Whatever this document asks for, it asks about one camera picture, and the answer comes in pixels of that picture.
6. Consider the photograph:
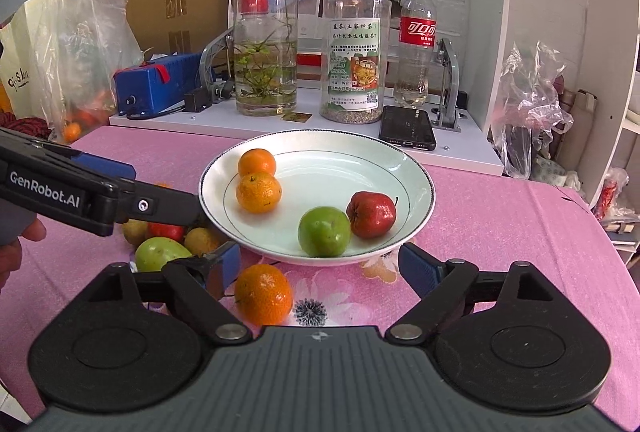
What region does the oblong green fruit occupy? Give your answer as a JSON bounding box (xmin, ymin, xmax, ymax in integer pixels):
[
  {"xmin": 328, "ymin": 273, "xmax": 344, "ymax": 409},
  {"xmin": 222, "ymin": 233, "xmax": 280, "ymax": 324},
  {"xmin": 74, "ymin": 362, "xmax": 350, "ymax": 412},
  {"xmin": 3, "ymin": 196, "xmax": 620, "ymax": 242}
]
[{"xmin": 134, "ymin": 237, "xmax": 192, "ymax": 273}]

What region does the orange mandarin with stem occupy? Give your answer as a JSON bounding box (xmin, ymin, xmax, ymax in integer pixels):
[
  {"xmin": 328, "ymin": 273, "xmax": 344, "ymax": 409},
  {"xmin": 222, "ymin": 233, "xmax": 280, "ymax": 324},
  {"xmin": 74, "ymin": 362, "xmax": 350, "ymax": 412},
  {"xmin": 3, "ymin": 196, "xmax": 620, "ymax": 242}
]
[{"xmin": 235, "ymin": 172, "xmax": 282, "ymax": 214}]

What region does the white raised board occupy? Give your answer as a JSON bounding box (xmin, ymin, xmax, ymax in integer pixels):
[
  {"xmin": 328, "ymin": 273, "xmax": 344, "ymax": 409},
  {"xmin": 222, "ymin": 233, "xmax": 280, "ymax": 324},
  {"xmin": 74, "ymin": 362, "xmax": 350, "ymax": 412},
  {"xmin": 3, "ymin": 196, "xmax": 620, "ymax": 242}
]
[{"xmin": 110, "ymin": 86, "xmax": 503, "ymax": 176}]

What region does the right grey metal bracket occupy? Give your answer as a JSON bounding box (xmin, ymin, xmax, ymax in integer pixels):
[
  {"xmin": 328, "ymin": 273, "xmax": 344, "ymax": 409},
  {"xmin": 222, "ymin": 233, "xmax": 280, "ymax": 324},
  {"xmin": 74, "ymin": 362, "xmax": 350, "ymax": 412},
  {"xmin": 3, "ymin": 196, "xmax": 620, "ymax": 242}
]
[{"xmin": 432, "ymin": 37, "xmax": 460, "ymax": 132}]

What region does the small gold card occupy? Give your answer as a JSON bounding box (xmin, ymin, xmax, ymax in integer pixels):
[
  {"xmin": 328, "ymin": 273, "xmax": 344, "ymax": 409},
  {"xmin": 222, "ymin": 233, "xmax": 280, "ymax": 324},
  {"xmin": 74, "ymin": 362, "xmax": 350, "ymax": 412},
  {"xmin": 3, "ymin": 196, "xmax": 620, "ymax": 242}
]
[{"xmin": 282, "ymin": 112, "xmax": 311, "ymax": 123}]

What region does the tall glass plant vase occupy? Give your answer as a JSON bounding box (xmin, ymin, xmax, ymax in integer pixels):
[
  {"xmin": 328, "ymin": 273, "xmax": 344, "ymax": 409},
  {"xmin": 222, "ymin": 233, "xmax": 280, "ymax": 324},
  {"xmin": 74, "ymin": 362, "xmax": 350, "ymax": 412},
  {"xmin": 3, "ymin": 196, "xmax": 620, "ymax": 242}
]
[{"xmin": 232, "ymin": 0, "xmax": 298, "ymax": 117}]

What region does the small red-capped clear bottle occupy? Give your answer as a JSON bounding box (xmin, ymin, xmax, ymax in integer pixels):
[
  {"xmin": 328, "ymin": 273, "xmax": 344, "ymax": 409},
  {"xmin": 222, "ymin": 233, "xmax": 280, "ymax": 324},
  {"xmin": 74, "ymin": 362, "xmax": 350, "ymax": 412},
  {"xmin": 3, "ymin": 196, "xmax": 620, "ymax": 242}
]
[{"xmin": 233, "ymin": 0, "xmax": 270, "ymax": 104}]

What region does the clear jar with label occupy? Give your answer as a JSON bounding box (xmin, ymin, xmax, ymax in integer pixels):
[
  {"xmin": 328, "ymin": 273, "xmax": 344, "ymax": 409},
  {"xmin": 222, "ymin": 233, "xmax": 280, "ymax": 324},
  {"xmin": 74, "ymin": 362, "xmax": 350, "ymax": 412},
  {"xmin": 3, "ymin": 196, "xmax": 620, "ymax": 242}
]
[{"xmin": 320, "ymin": 0, "xmax": 392, "ymax": 124}]

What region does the cola bottle red cap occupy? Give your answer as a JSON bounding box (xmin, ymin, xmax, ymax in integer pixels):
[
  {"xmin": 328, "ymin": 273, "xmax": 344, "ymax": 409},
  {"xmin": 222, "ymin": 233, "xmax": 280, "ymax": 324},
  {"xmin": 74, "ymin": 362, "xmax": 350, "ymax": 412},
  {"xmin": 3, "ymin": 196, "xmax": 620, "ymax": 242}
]
[{"xmin": 394, "ymin": 0, "xmax": 437, "ymax": 109}]

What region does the small red apple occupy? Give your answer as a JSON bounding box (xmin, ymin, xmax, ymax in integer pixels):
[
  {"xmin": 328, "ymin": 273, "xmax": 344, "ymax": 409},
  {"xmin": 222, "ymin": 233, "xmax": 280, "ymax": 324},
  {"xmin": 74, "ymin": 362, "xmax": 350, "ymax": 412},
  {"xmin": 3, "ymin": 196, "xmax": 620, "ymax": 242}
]
[{"xmin": 346, "ymin": 191, "xmax": 397, "ymax": 239}]

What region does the black smartphone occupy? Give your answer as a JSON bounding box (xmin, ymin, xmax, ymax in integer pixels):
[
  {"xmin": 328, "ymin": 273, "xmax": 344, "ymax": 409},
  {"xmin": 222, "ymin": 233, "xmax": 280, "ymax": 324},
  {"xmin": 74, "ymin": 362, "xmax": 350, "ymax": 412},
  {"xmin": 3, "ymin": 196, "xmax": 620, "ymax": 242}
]
[{"xmin": 378, "ymin": 106, "xmax": 437, "ymax": 151}]

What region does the white shelf unit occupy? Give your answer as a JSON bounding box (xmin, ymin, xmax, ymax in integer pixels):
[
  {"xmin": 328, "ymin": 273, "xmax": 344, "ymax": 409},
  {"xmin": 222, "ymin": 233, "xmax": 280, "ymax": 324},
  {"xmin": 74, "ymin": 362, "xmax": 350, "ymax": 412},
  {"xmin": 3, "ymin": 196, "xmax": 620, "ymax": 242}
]
[{"xmin": 461, "ymin": 0, "xmax": 639, "ymax": 202}]

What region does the grey metal bracket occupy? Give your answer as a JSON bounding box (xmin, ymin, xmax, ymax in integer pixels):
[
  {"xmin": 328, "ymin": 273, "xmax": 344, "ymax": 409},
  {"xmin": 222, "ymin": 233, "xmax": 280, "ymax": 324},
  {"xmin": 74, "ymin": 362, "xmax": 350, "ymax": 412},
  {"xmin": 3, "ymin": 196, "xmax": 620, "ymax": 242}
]
[
  {"xmin": 183, "ymin": 28, "xmax": 235, "ymax": 112},
  {"xmin": 432, "ymin": 37, "xmax": 460, "ymax": 132}
]

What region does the smooth orange mandarin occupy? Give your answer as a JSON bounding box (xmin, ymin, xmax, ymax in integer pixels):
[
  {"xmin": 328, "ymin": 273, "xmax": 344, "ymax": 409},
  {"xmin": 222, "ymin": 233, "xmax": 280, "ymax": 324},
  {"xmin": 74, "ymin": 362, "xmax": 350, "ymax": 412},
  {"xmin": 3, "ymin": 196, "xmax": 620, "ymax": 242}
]
[{"xmin": 238, "ymin": 148, "xmax": 277, "ymax": 176}]

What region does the left grey metal bracket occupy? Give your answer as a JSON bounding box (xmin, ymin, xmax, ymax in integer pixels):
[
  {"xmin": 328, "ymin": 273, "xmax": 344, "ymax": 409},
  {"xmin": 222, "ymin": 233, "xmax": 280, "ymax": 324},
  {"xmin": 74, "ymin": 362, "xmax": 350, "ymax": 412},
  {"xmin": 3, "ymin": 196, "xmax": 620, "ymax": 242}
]
[{"xmin": 183, "ymin": 28, "xmax": 235, "ymax": 112}]

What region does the crumpled clear plastic bag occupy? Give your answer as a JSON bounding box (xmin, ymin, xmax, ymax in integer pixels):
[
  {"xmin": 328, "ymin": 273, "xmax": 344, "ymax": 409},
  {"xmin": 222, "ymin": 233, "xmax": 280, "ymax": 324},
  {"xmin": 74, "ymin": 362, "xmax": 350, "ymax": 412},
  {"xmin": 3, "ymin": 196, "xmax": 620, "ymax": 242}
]
[{"xmin": 490, "ymin": 40, "xmax": 574, "ymax": 181}]

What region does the green apple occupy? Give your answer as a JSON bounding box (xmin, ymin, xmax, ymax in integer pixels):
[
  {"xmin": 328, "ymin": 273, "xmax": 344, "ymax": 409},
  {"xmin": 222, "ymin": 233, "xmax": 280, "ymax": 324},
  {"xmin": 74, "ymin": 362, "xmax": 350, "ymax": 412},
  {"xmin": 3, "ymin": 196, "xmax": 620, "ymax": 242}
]
[{"xmin": 297, "ymin": 207, "xmax": 352, "ymax": 257}]

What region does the plastic bag with fruit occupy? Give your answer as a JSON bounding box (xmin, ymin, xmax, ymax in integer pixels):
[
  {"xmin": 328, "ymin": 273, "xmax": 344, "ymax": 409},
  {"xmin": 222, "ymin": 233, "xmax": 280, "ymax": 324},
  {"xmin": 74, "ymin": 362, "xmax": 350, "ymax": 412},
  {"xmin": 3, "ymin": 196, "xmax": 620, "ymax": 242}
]
[{"xmin": 32, "ymin": 0, "xmax": 143, "ymax": 144}]

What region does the white round plate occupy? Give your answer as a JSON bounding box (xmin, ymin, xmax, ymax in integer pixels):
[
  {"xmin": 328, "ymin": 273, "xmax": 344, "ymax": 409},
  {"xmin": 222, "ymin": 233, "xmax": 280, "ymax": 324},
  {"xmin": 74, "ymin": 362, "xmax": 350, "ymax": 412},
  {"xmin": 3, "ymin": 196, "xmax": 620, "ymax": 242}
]
[{"xmin": 198, "ymin": 131, "xmax": 436, "ymax": 266}]

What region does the person's left hand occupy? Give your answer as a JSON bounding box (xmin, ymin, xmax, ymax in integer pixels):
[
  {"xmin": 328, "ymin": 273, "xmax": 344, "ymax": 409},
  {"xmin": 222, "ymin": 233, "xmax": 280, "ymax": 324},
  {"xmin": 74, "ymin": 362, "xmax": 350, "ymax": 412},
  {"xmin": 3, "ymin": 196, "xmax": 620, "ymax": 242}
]
[{"xmin": 0, "ymin": 218, "xmax": 47, "ymax": 289}]

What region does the brown kiwi fruit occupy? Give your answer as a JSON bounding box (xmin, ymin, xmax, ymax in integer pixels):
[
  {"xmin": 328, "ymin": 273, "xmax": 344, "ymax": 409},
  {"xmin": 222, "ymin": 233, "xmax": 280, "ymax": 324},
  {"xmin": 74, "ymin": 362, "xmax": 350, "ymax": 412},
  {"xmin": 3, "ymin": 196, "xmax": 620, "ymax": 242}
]
[
  {"xmin": 122, "ymin": 219, "xmax": 148, "ymax": 248},
  {"xmin": 183, "ymin": 227, "xmax": 224, "ymax": 255}
]

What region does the red tomato on cloth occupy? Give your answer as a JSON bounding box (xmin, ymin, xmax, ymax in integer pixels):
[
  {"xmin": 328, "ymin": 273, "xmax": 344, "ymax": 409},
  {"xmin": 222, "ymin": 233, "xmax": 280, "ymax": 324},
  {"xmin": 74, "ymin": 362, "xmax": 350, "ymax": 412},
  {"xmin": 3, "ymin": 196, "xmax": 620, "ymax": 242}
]
[{"xmin": 146, "ymin": 223, "xmax": 186, "ymax": 243}]

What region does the blue electric device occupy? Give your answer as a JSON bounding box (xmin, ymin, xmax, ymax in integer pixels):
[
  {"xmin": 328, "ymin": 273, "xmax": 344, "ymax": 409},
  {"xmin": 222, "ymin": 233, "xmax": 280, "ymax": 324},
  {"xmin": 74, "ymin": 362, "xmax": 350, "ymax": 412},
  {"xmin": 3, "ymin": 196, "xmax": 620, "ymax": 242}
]
[{"xmin": 114, "ymin": 54, "xmax": 201, "ymax": 117}]

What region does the cream paper bag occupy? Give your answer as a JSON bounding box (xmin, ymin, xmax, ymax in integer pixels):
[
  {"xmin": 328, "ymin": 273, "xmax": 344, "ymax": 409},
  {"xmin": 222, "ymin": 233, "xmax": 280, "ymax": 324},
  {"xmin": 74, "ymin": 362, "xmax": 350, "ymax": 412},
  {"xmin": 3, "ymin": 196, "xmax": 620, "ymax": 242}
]
[{"xmin": 1, "ymin": 0, "xmax": 58, "ymax": 126}]

